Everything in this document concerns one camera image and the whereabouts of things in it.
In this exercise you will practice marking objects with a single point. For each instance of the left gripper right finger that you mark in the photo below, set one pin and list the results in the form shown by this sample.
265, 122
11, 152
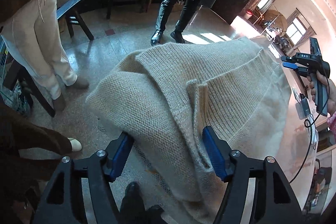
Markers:
273, 201

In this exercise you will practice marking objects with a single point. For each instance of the floral table cloth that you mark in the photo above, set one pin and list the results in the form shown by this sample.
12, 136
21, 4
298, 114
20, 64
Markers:
288, 134

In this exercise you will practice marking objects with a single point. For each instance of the operator right hand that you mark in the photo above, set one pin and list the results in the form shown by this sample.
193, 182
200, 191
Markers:
331, 91

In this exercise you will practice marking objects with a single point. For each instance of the dark grey box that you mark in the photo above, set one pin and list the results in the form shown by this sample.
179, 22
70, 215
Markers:
303, 108

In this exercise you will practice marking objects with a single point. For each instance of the person in brown sweater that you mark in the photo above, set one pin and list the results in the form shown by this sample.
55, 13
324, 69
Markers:
30, 30

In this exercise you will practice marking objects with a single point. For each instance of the beige knit sweater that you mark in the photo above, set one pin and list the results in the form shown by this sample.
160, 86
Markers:
127, 100

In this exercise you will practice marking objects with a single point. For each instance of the dark wooden bench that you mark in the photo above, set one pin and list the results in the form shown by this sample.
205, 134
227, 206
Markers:
69, 12

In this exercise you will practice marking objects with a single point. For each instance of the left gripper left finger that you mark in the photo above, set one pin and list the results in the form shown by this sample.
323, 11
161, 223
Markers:
62, 200

